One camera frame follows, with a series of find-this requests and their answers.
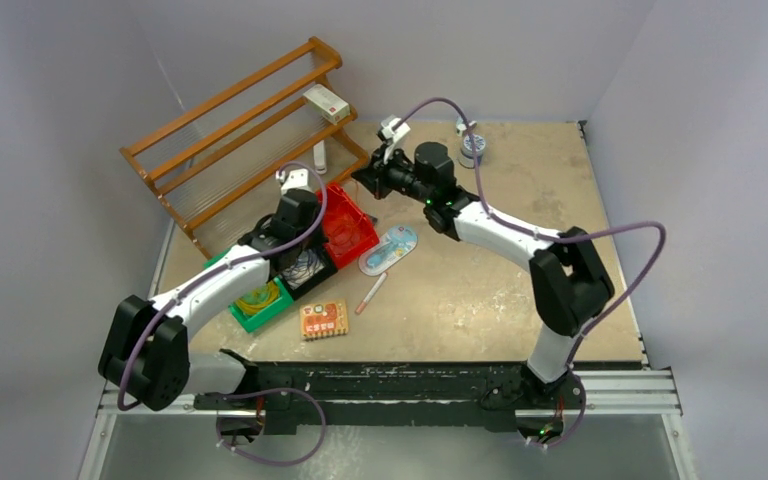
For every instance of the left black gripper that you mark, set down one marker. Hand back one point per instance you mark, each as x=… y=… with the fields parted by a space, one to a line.
x=316 y=215

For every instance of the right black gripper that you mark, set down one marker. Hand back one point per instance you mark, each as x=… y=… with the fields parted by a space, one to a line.
x=376 y=173

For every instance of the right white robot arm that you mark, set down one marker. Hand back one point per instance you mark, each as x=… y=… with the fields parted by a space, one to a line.
x=569 y=281

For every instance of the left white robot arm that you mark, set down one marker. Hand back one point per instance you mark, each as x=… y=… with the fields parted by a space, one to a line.
x=146 y=353

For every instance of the blue lidded jar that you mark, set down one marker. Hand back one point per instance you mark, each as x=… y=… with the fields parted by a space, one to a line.
x=472 y=150

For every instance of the red plastic bin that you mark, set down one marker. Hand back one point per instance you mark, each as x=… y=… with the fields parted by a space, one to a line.
x=347 y=228

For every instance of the black plastic bin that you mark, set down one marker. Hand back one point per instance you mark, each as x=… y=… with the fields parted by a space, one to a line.
x=313 y=267

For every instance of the white stapler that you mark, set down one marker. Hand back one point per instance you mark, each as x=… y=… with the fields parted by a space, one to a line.
x=320 y=158

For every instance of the blue toothbrush blister pack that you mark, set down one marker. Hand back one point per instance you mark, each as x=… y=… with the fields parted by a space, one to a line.
x=396 y=243

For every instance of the wooden shelf rack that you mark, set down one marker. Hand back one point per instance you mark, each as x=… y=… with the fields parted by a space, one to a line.
x=209 y=168

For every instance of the white red carton box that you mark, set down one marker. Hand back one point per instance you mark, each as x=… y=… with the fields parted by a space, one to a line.
x=329 y=105

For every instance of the green plastic bin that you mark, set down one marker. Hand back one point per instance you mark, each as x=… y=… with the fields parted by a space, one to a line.
x=255 y=309

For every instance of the orange snack packet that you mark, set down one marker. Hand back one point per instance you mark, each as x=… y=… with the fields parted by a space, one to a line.
x=323 y=320

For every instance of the white orange pen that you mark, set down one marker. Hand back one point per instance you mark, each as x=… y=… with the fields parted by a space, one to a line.
x=371 y=293

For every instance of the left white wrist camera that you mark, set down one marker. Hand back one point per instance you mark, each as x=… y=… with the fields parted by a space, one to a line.
x=295 y=179

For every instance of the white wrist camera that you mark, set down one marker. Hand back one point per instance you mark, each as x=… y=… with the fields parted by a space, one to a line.
x=295 y=179
x=392 y=132

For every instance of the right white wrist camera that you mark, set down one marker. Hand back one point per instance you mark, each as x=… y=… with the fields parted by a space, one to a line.
x=392 y=132

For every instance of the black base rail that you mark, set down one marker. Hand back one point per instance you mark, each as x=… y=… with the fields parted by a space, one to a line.
x=498 y=396

